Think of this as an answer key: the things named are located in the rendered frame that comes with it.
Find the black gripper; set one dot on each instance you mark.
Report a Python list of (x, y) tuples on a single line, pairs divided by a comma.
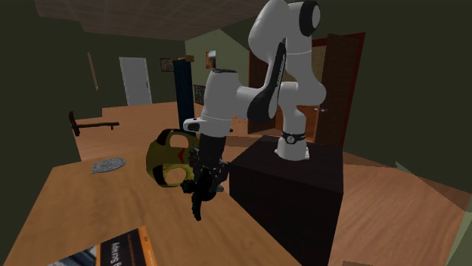
[(212, 149)]

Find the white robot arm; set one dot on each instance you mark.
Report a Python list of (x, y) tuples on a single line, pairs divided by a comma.
[(221, 103)]

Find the dark green toy figure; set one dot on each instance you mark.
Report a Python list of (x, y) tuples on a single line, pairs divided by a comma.
[(203, 193)]

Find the dark blue curtain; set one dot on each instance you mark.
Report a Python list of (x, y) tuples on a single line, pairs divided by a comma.
[(183, 92)]

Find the black robot stand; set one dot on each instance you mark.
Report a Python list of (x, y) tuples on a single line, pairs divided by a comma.
[(287, 191)]

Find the white door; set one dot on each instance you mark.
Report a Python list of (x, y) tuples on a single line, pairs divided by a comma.
[(135, 81)]

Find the grey round patterned plate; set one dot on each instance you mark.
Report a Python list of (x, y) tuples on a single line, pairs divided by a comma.
[(108, 165)]

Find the dark low bench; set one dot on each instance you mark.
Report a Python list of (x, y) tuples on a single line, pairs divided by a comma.
[(92, 125)]

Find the orange and black book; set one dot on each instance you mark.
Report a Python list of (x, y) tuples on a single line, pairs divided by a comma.
[(127, 248)]

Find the brown wooden door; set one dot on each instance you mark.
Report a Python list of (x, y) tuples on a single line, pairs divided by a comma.
[(339, 92)]

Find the patterned wall picture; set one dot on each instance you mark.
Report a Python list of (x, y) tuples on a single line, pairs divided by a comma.
[(199, 94)]

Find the orange wall picture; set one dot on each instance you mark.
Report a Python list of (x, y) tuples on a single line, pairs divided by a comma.
[(211, 59)]

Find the small dark wall picture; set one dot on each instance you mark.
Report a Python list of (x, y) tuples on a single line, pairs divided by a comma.
[(166, 64)]

